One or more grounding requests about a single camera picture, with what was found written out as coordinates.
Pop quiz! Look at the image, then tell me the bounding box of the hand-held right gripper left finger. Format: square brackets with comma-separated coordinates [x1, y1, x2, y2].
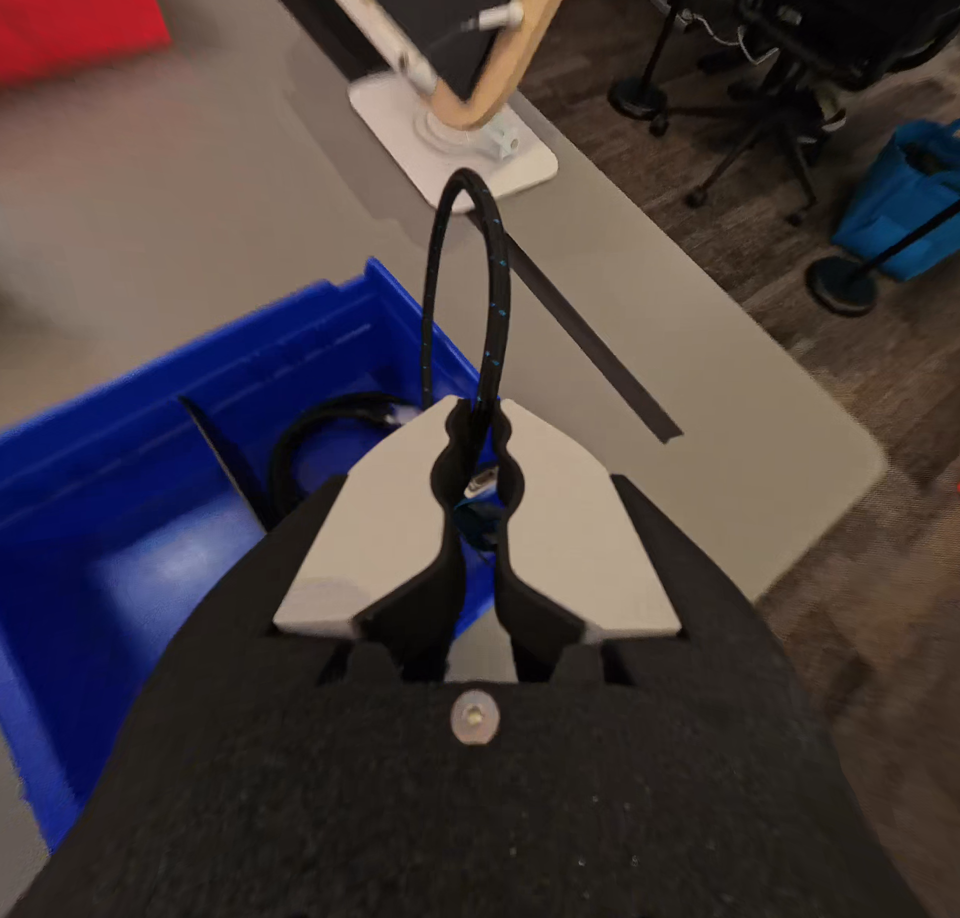
[275, 398, 469, 679]

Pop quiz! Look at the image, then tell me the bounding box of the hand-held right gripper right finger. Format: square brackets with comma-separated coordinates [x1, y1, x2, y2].
[488, 398, 684, 679]

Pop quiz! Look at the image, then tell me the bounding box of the blue plastic bin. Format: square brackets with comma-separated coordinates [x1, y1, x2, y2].
[0, 256, 499, 855]

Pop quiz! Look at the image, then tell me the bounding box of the black braided cable green plug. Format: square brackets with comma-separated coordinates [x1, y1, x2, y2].
[417, 169, 514, 547]

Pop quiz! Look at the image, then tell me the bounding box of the red plastic bin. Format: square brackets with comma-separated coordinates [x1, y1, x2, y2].
[0, 0, 174, 87]

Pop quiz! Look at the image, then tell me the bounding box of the silver stand base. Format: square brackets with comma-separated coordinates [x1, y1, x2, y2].
[348, 71, 561, 210]

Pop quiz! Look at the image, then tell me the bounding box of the tablet stand with dark board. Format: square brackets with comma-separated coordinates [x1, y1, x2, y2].
[300, 0, 586, 135]

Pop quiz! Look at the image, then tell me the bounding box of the white bar with wire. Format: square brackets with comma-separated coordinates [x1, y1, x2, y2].
[300, 0, 526, 97]

